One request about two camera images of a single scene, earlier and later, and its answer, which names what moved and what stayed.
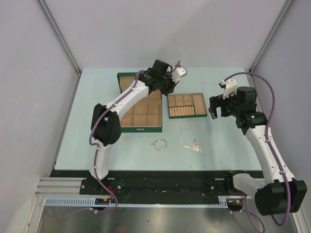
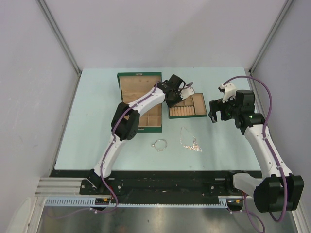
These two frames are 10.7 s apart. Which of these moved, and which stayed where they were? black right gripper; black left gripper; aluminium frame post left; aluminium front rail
Moved: black left gripper
Stayed: black right gripper; aluminium front rail; aluminium frame post left
